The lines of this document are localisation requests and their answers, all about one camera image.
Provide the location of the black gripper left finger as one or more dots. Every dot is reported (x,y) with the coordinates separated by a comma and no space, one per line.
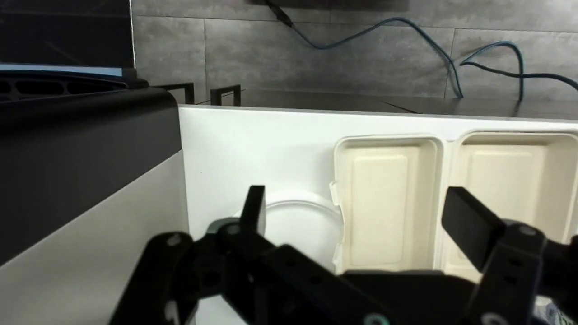
(199,263)

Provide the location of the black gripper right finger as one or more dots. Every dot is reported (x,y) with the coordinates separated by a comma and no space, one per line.
(512,258)

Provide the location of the white clamshell takeout container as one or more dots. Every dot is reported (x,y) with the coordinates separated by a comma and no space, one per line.
(385,198)

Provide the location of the black flat panel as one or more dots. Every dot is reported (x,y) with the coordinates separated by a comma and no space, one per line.
(60,29)

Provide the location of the black metal bracket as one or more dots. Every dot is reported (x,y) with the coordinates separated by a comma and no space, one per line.
(192,90)
(226,88)

